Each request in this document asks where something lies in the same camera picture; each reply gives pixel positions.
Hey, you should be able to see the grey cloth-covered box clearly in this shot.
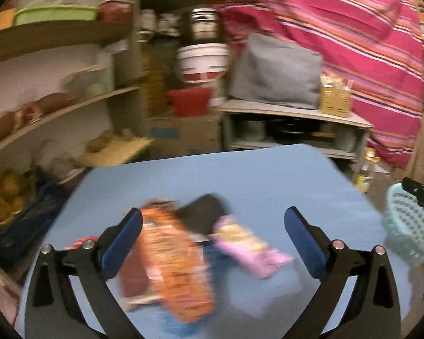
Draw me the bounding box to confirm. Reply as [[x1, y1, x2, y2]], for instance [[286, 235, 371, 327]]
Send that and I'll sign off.
[[230, 33, 323, 110]]

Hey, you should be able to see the dark bag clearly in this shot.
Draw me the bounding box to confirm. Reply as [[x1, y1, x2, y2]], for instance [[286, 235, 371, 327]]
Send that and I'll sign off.
[[0, 180, 69, 265]]

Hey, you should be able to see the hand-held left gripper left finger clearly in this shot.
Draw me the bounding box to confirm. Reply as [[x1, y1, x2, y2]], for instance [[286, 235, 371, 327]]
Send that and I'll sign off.
[[25, 208, 144, 339]]

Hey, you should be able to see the steel pot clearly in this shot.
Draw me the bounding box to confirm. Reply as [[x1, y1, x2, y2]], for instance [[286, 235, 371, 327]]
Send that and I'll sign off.
[[184, 7, 221, 43]]

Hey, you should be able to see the yellow mesh bag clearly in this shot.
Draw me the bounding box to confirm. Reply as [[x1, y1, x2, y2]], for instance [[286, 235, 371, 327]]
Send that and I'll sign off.
[[0, 169, 36, 234]]

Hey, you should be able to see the yellow woven basket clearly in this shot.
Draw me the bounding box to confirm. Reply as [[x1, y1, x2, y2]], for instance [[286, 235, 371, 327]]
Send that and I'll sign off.
[[320, 83, 352, 118]]

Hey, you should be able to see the black packet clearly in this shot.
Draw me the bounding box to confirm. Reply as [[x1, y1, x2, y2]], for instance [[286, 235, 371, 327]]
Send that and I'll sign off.
[[177, 194, 230, 237]]

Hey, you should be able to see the translucent plastic container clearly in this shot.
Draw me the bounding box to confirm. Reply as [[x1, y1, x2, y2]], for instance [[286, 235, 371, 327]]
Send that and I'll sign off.
[[65, 67, 114, 97]]

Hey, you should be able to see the green plastic tray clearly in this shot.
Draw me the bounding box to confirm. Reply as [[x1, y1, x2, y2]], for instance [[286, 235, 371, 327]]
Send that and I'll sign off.
[[14, 5, 99, 26]]

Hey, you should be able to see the yellow egg tray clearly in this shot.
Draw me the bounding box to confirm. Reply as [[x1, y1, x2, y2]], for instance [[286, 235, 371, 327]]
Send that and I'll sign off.
[[83, 136, 154, 166]]

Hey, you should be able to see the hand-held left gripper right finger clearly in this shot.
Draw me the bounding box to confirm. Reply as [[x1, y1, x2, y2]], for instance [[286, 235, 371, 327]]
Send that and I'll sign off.
[[284, 207, 401, 339]]

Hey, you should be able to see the cardboard box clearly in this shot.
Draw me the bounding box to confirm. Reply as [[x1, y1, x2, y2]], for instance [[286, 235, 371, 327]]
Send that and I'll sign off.
[[146, 115, 221, 159]]

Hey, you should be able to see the glass jar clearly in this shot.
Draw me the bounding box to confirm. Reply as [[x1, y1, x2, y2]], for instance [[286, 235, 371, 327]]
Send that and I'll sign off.
[[159, 12, 179, 38], [138, 9, 158, 41]]

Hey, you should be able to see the small oil bottle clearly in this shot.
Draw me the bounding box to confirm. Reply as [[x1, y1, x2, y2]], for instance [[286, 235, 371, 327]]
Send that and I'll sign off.
[[355, 148, 380, 193]]

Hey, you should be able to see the orange plastic box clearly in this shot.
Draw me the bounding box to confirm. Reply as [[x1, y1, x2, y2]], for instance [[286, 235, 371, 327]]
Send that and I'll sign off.
[[0, 9, 16, 36]]

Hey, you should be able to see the wooden shelf unit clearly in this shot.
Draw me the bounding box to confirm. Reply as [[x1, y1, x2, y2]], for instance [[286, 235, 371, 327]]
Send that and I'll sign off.
[[0, 0, 152, 170]]

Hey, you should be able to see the pink snack packet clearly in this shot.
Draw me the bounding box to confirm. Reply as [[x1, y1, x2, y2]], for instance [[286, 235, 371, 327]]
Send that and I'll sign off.
[[212, 215, 294, 279]]

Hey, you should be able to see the orange snack packet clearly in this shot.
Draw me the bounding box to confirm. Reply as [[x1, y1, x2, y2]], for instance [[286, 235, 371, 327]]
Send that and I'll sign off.
[[134, 201, 216, 325]]

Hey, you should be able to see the red plastic tub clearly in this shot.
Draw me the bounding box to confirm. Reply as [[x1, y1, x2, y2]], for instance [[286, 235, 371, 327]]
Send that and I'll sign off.
[[166, 88, 213, 117]]

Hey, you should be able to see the light blue plastic basket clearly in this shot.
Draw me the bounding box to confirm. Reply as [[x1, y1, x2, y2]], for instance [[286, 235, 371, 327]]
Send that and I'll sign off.
[[382, 183, 424, 267]]

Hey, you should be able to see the metal cooking pot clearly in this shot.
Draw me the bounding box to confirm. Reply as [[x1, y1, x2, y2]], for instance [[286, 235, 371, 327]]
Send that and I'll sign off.
[[238, 119, 265, 142]]

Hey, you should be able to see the maroon snack packet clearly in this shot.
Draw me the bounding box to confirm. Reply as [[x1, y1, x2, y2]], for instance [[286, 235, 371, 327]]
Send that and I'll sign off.
[[118, 247, 163, 309]]

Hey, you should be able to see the grey pot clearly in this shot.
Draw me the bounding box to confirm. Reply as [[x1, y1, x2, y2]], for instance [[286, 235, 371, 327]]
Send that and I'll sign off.
[[336, 132, 357, 152]]

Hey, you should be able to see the pink striped cloth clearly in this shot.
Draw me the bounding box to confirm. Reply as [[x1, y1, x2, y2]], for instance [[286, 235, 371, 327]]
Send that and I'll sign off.
[[203, 0, 424, 168]]

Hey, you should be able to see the large oil jug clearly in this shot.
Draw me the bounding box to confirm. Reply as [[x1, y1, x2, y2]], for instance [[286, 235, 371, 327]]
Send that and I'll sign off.
[[141, 39, 166, 117]]

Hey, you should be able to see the dark frying pan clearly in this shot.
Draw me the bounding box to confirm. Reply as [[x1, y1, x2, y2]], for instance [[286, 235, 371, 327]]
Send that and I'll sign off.
[[269, 118, 311, 138]]

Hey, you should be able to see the sweet potato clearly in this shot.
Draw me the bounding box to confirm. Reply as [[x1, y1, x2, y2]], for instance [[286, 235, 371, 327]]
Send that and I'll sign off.
[[0, 113, 23, 149], [25, 94, 75, 115]]

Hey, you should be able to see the red plastic container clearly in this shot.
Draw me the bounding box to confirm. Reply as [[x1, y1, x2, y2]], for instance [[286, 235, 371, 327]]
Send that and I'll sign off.
[[99, 2, 133, 22]]

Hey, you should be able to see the low grey cabinet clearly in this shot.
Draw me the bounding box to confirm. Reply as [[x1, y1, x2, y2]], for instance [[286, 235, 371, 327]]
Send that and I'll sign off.
[[219, 99, 375, 161]]

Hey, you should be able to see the red wrapper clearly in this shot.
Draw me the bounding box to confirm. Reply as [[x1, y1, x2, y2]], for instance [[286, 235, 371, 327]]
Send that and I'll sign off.
[[72, 238, 99, 251]]

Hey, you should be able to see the clear plastic bag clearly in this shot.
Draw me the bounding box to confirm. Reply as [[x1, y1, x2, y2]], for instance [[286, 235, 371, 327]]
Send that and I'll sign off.
[[39, 141, 85, 181]]

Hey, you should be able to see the white plastic bucket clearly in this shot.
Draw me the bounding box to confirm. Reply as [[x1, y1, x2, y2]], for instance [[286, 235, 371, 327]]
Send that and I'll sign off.
[[176, 44, 232, 85]]

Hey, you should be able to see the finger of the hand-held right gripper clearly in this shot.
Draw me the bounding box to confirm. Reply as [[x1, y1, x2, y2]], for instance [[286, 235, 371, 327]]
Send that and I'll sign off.
[[402, 177, 424, 200]]

